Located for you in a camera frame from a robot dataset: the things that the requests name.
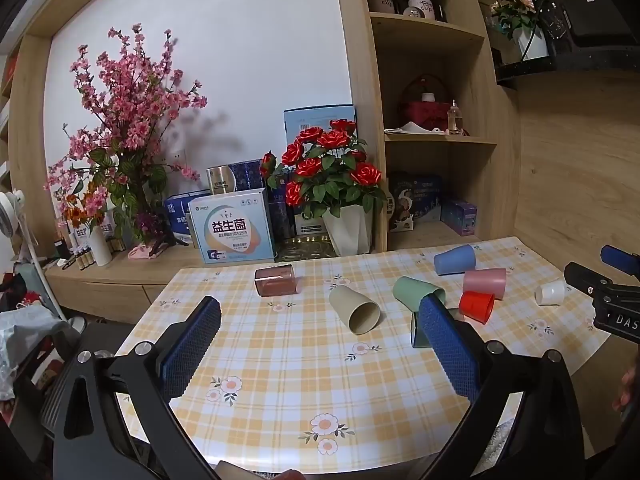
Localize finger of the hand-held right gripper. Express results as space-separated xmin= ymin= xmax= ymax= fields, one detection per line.
xmin=563 ymin=261 xmax=640 ymax=306
xmin=601 ymin=244 xmax=640 ymax=277

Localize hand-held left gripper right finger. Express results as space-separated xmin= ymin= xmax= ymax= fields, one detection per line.
xmin=418 ymin=295 xmax=587 ymax=480

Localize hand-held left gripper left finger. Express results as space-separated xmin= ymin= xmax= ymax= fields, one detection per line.
xmin=52 ymin=295 xmax=223 ymax=480

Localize white cup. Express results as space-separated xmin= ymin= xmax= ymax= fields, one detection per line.
xmin=534 ymin=279 xmax=568 ymax=307

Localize dark green cup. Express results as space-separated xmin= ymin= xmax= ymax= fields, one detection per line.
xmin=409 ymin=310 xmax=432 ymax=349

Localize red cup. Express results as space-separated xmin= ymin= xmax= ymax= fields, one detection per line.
xmin=458 ymin=291 xmax=496 ymax=323

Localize light green cup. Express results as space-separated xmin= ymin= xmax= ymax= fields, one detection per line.
xmin=392 ymin=276 xmax=447 ymax=315

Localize pink cup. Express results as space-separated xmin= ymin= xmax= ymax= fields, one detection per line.
xmin=462 ymin=268 xmax=508 ymax=295

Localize blue cup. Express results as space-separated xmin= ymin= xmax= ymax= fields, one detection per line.
xmin=433 ymin=244 xmax=476 ymax=276

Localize beige cup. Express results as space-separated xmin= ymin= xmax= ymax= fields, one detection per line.
xmin=328 ymin=285 xmax=381 ymax=336

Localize brown translucent cup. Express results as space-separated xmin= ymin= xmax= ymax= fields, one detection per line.
xmin=254 ymin=263 xmax=301 ymax=299

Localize person's right hand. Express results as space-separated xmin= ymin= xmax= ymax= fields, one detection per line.
xmin=619 ymin=366 xmax=640 ymax=423

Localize wooden low cabinet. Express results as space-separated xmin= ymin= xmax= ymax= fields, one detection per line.
xmin=44 ymin=246 xmax=283 ymax=326

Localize yellow checkered floral tablecloth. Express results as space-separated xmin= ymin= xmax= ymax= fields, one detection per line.
xmin=114 ymin=236 xmax=613 ymax=473

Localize small pink wrapped bouquet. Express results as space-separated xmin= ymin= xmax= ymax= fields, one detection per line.
xmin=127 ymin=210 xmax=172 ymax=260

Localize white box with pastel print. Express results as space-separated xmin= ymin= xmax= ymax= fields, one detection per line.
xmin=188 ymin=188 xmax=275 ymax=265

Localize blue and white box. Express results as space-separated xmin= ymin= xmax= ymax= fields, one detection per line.
xmin=164 ymin=190 xmax=212 ymax=247

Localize white vase with orange flowers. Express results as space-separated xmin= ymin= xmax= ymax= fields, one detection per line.
xmin=62 ymin=194 xmax=114 ymax=267

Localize purple blue box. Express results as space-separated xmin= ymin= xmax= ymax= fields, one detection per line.
xmin=439 ymin=197 xmax=479 ymax=236

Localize row of small bottles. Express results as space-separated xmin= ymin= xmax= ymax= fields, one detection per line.
xmin=67 ymin=245 xmax=97 ymax=272

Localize gold tray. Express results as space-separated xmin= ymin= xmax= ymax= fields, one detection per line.
xmin=274 ymin=233 xmax=342 ymax=261

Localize dark blue illustrated carton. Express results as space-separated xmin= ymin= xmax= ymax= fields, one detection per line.
xmin=388 ymin=174 xmax=444 ymax=234

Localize tall dark blue box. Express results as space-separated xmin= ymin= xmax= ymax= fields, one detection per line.
xmin=267 ymin=187 xmax=297 ymax=241

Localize wooden shelf unit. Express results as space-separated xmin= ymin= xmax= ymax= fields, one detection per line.
xmin=332 ymin=0 xmax=522 ymax=254

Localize green and white box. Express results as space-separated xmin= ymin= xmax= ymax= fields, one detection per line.
xmin=294 ymin=210 xmax=329 ymax=236

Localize white plastic bag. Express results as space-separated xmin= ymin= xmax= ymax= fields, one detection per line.
xmin=0 ymin=309 xmax=57 ymax=397

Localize dark blue patterned box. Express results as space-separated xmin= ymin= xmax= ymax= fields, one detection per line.
xmin=227 ymin=159 xmax=266 ymax=194

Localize clear glass bottle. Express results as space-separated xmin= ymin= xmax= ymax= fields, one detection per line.
xmin=446 ymin=100 xmax=464 ymax=136

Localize red roses in white pot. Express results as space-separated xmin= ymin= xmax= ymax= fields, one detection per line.
xmin=260 ymin=119 xmax=388 ymax=257

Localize white fan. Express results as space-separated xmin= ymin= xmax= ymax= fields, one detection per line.
xmin=0 ymin=189 xmax=68 ymax=321

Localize white folded cloth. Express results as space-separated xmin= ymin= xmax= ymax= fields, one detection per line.
xmin=384 ymin=121 xmax=444 ymax=136

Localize black appliance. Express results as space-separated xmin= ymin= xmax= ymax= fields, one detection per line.
xmin=494 ymin=0 xmax=640 ymax=82

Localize red gift basket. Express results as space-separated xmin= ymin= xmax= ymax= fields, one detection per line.
xmin=398 ymin=74 xmax=452 ymax=132

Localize pink blossom bouquet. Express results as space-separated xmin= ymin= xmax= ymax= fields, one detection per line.
xmin=44 ymin=22 xmax=208 ymax=241

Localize light blue box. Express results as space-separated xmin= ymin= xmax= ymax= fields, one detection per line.
xmin=283 ymin=104 xmax=357 ymax=152

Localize pink flowers in white pot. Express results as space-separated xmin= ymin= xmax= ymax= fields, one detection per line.
xmin=491 ymin=0 xmax=549 ymax=61

